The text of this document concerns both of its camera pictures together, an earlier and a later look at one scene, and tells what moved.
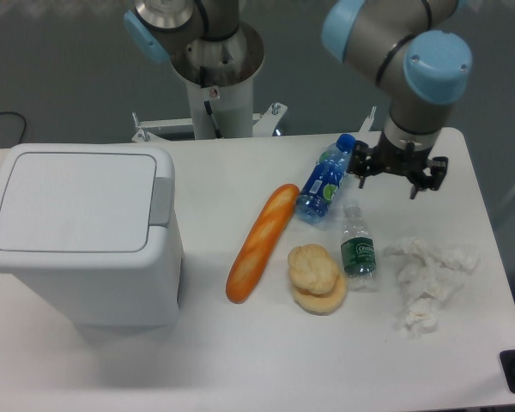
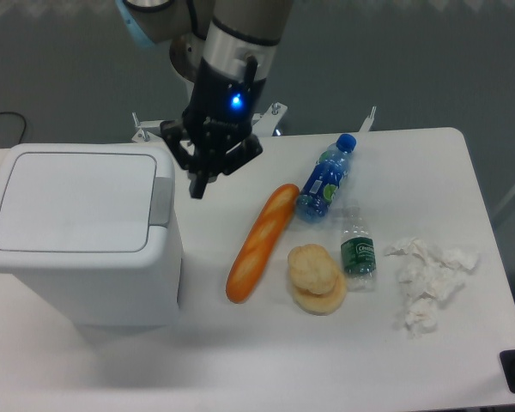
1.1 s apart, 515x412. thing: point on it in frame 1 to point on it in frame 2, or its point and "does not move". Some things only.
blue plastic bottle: (324, 179) does not move
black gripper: (387, 157) to (220, 111)
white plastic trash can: (93, 228) does not move
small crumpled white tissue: (421, 317) does not move
